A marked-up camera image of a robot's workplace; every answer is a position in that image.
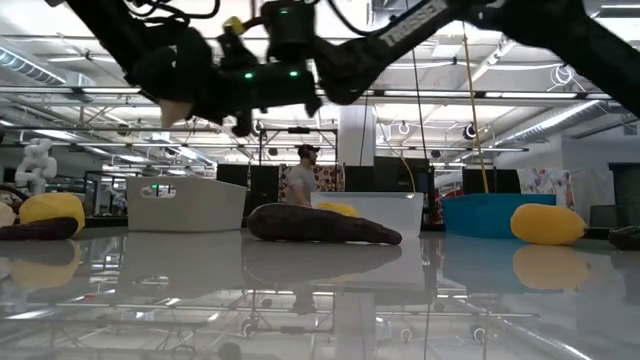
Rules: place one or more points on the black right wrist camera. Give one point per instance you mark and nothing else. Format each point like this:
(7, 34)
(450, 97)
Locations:
(287, 30)

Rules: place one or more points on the floral patterned panel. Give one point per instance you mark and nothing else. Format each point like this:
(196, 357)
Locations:
(330, 177)
(545, 182)

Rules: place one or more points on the teal plastic basket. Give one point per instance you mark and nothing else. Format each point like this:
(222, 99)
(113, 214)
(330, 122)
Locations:
(475, 215)

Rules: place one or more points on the white humanoid figure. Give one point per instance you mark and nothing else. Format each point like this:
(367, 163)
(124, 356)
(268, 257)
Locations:
(35, 165)

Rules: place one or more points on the yellow lemon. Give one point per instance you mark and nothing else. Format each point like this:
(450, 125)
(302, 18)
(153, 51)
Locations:
(340, 209)
(50, 207)

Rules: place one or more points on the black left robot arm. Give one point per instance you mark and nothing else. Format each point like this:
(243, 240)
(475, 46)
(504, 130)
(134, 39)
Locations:
(100, 25)

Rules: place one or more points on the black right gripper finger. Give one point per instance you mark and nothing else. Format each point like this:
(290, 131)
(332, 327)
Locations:
(242, 125)

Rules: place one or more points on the person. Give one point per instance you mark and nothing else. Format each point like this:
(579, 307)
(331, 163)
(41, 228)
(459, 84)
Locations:
(301, 182)

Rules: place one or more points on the orange-yellow mango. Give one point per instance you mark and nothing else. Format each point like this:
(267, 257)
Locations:
(547, 224)

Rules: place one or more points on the grey plastic basket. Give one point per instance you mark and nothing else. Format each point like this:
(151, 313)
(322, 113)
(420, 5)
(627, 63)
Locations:
(200, 210)

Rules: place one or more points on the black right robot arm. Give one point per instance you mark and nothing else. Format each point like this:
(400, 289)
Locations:
(550, 30)

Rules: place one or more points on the large purple eggplant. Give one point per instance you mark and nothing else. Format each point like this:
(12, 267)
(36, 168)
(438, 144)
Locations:
(310, 225)

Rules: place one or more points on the clear plastic basket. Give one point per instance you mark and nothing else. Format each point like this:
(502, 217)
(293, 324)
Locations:
(390, 212)

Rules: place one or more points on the beige garlic bulb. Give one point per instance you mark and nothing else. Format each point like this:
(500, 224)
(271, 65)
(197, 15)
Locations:
(6, 215)

